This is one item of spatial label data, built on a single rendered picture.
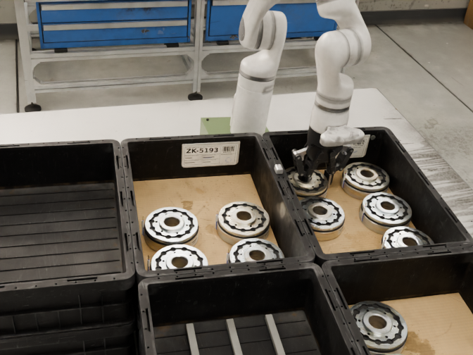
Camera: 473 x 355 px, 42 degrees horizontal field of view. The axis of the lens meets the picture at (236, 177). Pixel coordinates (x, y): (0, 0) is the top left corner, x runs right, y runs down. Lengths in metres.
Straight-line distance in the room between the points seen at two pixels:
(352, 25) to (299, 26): 2.15
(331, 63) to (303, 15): 2.18
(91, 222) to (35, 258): 0.13
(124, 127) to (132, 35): 1.40
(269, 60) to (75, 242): 0.65
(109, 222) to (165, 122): 0.61
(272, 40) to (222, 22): 1.72
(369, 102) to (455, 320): 1.01
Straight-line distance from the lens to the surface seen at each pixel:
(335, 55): 1.16
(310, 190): 1.31
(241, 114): 1.58
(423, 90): 3.80
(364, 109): 1.98
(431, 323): 1.15
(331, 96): 1.21
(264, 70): 1.52
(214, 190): 1.33
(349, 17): 1.20
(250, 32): 1.47
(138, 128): 1.76
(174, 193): 1.31
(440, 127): 3.47
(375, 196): 1.34
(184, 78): 3.26
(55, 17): 3.07
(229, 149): 1.33
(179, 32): 3.17
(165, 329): 1.05
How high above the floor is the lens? 1.64
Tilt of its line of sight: 36 degrees down
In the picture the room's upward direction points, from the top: 6 degrees clockwise
